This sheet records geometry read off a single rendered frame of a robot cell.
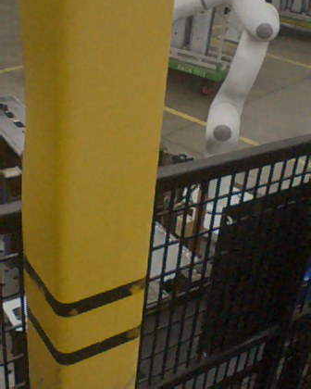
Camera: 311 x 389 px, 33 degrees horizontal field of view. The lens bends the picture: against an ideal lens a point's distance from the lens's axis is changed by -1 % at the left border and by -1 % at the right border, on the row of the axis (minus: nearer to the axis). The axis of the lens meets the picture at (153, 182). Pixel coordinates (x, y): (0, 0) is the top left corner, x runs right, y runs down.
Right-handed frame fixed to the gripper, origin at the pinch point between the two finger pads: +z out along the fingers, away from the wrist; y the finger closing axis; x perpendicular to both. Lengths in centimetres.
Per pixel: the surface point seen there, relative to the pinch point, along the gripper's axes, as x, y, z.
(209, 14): -234, -318, 44
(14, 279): 17, 60, 49
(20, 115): -38.0, 23.9, 18.5
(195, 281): 83, 50, 11
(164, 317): 84, 60, 15
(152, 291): 78, 59, 12
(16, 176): 12, 55, 15
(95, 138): 111, 103, -49
